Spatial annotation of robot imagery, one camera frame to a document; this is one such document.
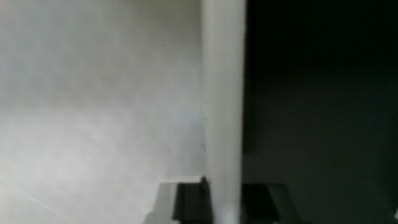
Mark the white desk top tray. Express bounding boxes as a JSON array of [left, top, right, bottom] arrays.
[[0, 0, 245, 224]]

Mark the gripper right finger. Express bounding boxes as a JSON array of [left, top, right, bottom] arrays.
[[241, 183, 296, 224]]

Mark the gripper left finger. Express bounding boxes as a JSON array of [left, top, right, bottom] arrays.
[[172, 178, 213, 224]]

